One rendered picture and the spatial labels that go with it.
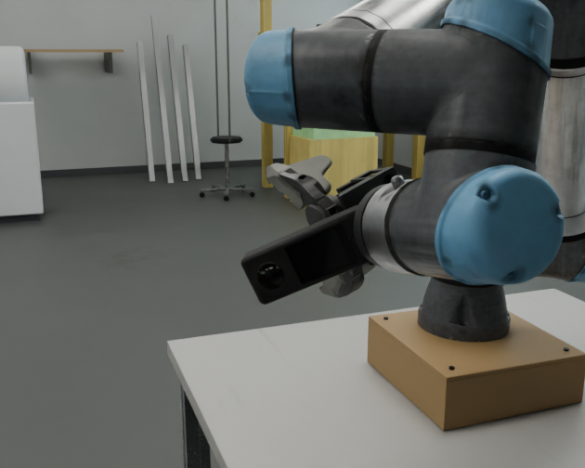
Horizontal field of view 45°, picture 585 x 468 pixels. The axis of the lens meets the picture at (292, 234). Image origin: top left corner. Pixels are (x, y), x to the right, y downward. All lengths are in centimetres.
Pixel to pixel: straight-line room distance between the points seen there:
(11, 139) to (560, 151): 556
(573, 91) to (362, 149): 564
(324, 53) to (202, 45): 826
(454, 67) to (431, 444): 66
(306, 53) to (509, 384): 70
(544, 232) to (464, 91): 10
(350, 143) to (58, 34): 375
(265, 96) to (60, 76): 804
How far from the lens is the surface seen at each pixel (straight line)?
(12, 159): 626
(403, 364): 113
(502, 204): 44
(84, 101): 858
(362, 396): 114
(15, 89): 627
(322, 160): 71
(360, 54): 51
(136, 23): 863
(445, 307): 115
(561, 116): 94
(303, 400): 112
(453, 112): 48
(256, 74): 54
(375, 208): 54
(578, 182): 101
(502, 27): 49
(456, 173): 46
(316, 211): 63
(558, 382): 115
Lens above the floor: 138
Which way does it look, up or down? 14 degrees down
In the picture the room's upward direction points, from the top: straight up
